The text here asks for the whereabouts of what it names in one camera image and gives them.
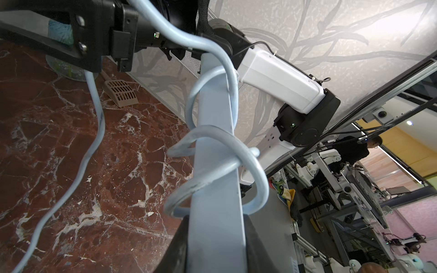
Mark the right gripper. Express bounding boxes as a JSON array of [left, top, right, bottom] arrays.
[[1, 1, 198, 73]]

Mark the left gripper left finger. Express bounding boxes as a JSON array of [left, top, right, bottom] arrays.
[[154, 216, 189, 273]]

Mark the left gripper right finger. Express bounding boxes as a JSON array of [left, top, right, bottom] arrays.
[[243, 215, 278, 273]]

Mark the grey white power strip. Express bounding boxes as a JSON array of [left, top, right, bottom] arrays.
[[185, 52, 247, 273]]

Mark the grey cord of white strip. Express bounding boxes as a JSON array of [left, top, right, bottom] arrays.
[[11, 0, 270, 273]]

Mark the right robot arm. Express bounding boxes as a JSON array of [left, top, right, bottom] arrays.
[[1, 1, 340, 187]]

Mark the blue glass vase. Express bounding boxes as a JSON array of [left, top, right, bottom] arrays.
[[46, 19, 86, 82]]

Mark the brown slotted plastic scoop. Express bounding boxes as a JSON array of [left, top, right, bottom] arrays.
[[100, 71, 139, 108]]

